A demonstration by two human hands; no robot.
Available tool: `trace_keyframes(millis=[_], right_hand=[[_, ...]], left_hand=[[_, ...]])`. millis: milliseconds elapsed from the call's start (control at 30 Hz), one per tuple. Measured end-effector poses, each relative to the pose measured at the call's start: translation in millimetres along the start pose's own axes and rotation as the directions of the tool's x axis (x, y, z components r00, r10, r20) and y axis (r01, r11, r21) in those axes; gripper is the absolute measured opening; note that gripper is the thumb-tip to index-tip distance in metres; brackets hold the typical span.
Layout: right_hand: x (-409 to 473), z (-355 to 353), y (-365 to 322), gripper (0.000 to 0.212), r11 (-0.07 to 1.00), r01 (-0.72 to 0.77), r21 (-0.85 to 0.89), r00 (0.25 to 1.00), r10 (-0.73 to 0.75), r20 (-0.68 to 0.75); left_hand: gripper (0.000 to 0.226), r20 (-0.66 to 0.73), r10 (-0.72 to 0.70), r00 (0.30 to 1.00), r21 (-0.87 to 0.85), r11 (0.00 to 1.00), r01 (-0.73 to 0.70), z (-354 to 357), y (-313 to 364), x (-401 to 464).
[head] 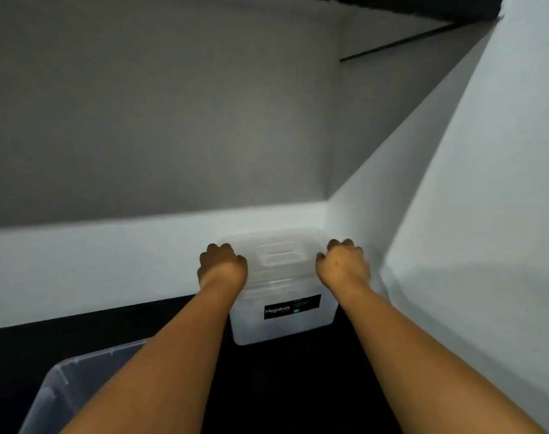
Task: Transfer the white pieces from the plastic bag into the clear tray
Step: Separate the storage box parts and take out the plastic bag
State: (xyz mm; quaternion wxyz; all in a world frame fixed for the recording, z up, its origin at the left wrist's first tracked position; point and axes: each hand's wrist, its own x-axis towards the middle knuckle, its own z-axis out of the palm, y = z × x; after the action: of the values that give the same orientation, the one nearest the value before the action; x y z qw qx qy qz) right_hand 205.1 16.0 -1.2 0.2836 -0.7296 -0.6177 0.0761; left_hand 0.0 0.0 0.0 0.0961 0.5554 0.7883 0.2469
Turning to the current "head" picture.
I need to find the person's right hand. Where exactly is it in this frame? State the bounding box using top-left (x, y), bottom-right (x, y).
top-left (315, 238), bottom-right (371, 292)

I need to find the person's left forearm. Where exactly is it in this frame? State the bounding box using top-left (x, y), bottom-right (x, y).
top-left (68, 280), bottom-right (248, 434)

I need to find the person's right forearm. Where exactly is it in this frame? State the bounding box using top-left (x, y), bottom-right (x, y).
top-left (322, 280), bottom-right (549, 434)

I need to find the translucent lid with handle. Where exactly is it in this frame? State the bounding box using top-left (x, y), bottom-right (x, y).
top-left (216, 226), bottom-right (387, 308)

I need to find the small clear bin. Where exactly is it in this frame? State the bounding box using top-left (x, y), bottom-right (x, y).
top-left (19, 338), bottom-right (149, 434)

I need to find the person's left hand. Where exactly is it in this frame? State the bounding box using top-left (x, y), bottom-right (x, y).
top-left (197, 242), bottom-right (249, 294)

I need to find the large translucent storage container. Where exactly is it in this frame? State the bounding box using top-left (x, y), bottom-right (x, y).
top-left (229, 284), bottom-right (340, 347)

